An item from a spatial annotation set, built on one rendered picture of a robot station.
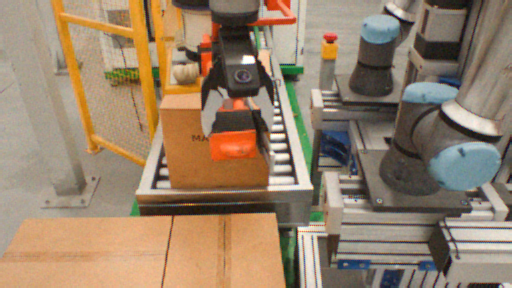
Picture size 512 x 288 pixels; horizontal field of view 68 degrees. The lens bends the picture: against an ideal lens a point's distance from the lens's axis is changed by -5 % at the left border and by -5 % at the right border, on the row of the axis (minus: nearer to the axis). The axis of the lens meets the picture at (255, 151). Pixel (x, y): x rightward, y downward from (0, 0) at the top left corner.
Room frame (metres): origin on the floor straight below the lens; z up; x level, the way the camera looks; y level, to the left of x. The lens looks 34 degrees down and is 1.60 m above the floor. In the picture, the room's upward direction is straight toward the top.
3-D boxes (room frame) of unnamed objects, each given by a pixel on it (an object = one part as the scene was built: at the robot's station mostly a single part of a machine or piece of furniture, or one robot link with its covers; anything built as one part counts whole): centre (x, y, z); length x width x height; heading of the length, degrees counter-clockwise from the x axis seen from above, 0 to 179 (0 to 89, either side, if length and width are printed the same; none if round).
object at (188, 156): (1.53, 0.14, 0.75); 0.60 x 0.40 x 0.40; 179
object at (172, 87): (1.15, 0.22, 1.15); 0.34 x 0.10 x 0.05; 9
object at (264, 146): (0.63, -0.01, 1.25); 0.31 x 0.03 x 0.05; 12
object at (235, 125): (0.57, 0.04, 1.25); 0.08 x 0.07 x 0.05; 9
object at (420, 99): (0.72, -0.37, 1.20); 0.13 x 0.12 x 0.14; 1
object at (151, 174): (2.35, 0.50, 0.50); 2.31 x 0.05 x 0.19; 3
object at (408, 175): (0.73, -0.37, 1.09); 0.15 x 0.15 x 0.10
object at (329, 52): (1.80, -0.35, 0.50); 0.07 x 0.07 x 1.00; 3
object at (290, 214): (1.20, 0.12, 0.48); 0.70 x 0.03 x 0.15; 93
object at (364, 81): (1.23, -0.39, 1.09); 0.15 x 0.15 x 0.10
